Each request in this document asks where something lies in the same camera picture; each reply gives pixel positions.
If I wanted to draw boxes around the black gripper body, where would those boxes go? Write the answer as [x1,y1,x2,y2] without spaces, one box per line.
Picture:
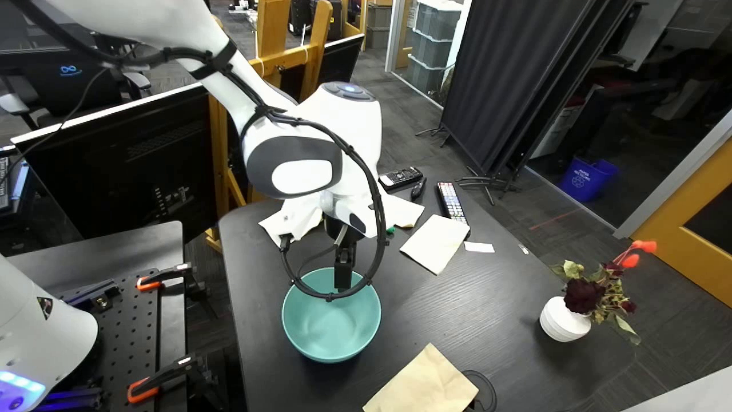
[325,215,368,265]

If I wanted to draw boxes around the teal blue bowl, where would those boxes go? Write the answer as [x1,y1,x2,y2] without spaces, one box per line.
[279,265,384,367]

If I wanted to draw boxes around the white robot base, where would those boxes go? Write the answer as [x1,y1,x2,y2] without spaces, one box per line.
[0,253,101,412]

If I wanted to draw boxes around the crumpled white napkin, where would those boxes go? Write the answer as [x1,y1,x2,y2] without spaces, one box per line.
[257,199,335,250]

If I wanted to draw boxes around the white paper sheet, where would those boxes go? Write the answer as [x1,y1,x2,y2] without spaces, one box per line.
[397,213,474,278]
[380,193,428,232]

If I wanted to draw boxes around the black remote control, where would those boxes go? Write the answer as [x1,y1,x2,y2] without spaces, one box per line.
[376,165,424,193]

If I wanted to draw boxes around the grey remote control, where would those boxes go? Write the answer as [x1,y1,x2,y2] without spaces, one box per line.
[434,180,468,224]

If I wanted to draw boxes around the orange black clamp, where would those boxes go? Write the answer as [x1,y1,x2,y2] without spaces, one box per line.
[124,354,208,408]
[135,260,196,295]

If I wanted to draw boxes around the black round disc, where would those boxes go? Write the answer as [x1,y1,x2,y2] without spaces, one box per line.
[460,369,499,412]

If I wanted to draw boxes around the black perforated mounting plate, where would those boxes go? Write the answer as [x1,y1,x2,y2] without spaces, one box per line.
[54,272,166,412]

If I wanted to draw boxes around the grey plastic storage drawers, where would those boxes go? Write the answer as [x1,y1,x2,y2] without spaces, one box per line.
[400,0,466,99]

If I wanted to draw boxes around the white round vase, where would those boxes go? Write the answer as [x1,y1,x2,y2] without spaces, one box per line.
[537,295,594,345]

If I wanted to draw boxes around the black curtain divider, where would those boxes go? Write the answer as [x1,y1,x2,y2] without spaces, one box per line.
[442,0,635,178]

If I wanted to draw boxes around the red flower bouquet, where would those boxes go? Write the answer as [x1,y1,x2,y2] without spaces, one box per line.
[554,239,658,345]

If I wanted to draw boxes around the black monitor with label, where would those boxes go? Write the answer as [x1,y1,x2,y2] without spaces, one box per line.
[9,80,220,243]

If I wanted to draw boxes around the blue bin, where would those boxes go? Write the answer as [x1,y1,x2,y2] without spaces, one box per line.
[558,155,622,207]

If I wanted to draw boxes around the black Dell monitor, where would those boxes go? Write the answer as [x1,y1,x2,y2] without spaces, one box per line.
[0,0,146,117]

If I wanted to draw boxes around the yellow wooden door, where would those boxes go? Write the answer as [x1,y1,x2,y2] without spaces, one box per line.
[631,139,732,306]

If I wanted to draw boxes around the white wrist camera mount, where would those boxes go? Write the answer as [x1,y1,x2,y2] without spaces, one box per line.
[343,189,382,239]

